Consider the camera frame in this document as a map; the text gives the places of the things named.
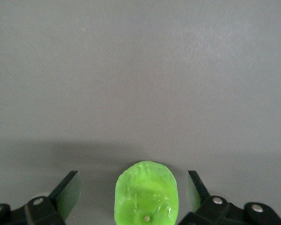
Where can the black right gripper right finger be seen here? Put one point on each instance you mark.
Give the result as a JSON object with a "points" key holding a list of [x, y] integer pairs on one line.
{"points": [[215, 206]]}

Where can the green toy pepper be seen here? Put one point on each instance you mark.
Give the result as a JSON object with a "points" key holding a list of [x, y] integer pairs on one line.
{"points": [[146, 194]]}

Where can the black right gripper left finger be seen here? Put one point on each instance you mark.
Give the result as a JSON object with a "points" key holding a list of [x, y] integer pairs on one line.
{"points": [[61, 199]]}

